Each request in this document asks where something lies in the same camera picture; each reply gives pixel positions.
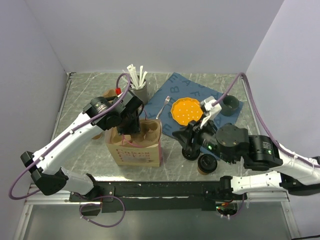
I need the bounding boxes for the black lid stack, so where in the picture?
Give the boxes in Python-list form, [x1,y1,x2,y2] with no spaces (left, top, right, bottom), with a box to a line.
[181,148,201,161]

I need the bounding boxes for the dark green mug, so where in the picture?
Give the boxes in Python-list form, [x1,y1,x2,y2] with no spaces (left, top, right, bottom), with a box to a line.
[220,95,240,117]

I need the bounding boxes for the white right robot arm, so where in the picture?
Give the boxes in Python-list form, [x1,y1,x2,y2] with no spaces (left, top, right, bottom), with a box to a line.
[172,120,320,200]

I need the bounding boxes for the brown paper coffee cup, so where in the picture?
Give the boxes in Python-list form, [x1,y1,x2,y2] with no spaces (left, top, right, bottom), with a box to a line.
[197,165,215,176]

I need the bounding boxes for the blue letter-print cloth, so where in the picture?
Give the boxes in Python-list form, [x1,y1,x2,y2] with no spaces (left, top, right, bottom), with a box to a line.
[143,72,244,161]

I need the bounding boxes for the orange dotted plate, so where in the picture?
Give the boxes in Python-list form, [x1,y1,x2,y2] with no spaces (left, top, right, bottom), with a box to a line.
[170,97,203,126]

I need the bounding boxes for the brown paper cups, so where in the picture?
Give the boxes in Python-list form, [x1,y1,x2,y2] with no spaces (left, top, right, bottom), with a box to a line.
[92,133,103,140]

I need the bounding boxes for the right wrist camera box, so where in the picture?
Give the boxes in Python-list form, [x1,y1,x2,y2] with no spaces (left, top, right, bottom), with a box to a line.
[199,96,222,129]

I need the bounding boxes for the black coffee cup lid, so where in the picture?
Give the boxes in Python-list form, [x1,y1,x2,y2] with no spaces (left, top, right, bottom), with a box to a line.
[197,154,218,172]

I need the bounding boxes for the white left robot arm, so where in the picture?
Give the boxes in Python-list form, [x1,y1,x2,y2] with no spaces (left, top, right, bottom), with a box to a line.
[21,91,144,201]

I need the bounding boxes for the silver fork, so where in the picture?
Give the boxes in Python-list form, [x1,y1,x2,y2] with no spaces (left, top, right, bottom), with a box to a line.
[156,96,171,119]

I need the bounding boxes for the pink kraft paper bag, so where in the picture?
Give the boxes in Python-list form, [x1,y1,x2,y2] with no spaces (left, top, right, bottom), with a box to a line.
[104,127,162,167]

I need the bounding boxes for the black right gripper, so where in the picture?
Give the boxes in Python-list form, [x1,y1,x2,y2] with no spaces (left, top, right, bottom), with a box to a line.
[169,113,233,164]

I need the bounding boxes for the grey utensil holder cup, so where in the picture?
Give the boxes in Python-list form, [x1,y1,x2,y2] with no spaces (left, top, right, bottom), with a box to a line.
[130,82,149,105]

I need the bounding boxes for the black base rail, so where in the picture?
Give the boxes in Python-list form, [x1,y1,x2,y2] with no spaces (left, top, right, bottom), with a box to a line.
[24,179,291,213]

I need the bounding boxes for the brown pulp cup carrier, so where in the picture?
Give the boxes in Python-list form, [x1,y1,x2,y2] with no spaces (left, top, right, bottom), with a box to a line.
[109,119,162,148]

